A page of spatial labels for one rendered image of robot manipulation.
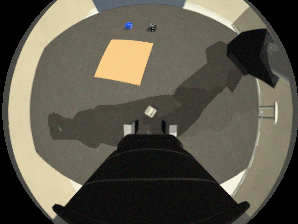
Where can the tan square mat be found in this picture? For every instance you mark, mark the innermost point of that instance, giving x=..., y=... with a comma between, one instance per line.
x=125, y=61

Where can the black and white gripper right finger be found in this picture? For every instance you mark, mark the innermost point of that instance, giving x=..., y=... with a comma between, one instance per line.
x=169, y=128

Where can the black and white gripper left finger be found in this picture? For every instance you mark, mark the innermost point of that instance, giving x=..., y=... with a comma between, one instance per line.
x=131, y=128

